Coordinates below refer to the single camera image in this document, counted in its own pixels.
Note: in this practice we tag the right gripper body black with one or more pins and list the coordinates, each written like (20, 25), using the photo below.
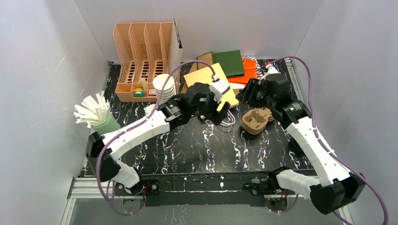
(252, 94)

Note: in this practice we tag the green cup holder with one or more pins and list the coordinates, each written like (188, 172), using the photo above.
(108, 126)

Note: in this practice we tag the green yellow small item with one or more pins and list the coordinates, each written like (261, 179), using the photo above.
(139, 92)

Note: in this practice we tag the stack of paper cups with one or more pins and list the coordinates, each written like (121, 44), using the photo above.
(165, 87)

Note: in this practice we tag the black round lid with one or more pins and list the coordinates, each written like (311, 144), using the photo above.
(295, 148)

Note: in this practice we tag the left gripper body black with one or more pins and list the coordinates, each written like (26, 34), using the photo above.
(214, 108)

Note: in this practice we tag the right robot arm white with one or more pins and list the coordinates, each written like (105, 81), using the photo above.
(336, 186)

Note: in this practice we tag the cardboard two-cup carrier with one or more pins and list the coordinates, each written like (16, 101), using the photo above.
(255, 120)

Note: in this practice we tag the orange paper bag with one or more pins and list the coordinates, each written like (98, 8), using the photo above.
(250, 71)

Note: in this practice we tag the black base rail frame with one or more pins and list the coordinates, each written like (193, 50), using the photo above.
(191, 199)

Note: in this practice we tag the red white small box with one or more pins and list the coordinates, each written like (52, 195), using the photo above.
(152, 92)

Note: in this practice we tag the white folder in organizer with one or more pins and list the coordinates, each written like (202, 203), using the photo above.
(175, 51)

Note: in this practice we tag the pink desk file organizer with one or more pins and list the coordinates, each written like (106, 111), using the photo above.
(143, 50)

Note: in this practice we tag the stack of white lids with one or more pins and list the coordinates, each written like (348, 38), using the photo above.
(150, 110)

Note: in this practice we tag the dark green paper bag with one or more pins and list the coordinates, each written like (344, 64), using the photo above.
(230, 62)

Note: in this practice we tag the brown kraft paper bag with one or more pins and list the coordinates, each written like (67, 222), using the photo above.
(195, 66)

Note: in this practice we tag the tan paper bag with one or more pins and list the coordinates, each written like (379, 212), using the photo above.
(204, 75)

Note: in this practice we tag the white wrapped straws bundle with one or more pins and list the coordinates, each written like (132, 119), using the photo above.
(93, 111)

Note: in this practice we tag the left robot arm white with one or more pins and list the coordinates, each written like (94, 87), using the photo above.
(104, 151)

